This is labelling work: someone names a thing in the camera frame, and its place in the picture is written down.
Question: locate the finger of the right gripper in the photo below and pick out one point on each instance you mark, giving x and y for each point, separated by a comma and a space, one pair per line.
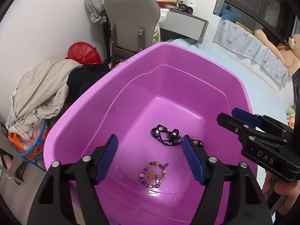
263, 122
238, 127

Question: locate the grey chair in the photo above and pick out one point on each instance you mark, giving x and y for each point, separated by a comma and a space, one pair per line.
132, 26

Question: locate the blue orange basket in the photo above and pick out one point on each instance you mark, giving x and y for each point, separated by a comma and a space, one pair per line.
31, 150

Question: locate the grey white desk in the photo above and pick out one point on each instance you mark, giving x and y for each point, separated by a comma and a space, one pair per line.
176, 25

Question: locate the beige crumpled cloth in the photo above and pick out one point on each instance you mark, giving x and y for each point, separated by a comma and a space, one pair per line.
40, 94

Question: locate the white plastic bag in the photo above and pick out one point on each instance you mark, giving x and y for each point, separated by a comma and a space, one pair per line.
157, 34

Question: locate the light blue bed blanket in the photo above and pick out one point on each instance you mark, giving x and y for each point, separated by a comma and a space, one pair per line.
266, 96

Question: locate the tan teddy bear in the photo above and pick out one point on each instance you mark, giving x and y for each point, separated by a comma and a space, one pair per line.
288, 53

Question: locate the red plastic basket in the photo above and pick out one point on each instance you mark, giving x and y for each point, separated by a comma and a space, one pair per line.
84, 53

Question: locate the blue plush toy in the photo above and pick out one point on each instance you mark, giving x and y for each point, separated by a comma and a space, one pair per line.
227, 14

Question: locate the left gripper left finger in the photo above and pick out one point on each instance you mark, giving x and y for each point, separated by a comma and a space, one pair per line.
52, 203

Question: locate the purple plastic tub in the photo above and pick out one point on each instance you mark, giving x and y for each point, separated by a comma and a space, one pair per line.
148, 182

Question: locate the small plush toys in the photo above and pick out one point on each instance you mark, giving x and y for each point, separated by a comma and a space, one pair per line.
290, 113

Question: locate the right hand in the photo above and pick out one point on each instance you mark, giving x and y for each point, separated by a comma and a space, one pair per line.
290, 190

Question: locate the toy vehicle on desk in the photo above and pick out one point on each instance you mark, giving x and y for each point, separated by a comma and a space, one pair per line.
181, 6

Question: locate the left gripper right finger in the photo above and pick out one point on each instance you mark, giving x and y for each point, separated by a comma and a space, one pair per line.
246, 203

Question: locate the blue patterned hanging cloth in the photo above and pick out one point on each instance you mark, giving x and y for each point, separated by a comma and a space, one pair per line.
235, 38

